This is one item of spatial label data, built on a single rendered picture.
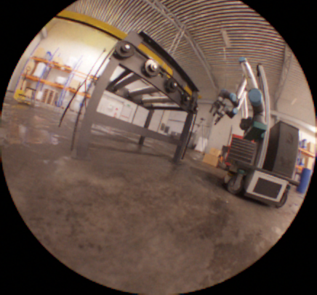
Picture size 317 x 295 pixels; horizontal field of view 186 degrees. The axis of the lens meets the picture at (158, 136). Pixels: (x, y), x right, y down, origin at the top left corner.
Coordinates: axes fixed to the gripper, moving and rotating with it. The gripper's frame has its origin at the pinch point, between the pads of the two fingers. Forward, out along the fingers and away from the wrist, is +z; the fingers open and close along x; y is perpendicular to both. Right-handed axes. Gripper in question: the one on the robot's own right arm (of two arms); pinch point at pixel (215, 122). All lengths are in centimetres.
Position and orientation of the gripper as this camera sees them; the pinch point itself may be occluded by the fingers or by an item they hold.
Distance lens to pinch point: 155.6
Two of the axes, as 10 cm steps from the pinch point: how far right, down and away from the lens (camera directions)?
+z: -6.6, 7.4, 1.3
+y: 6.0, 6.3, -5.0
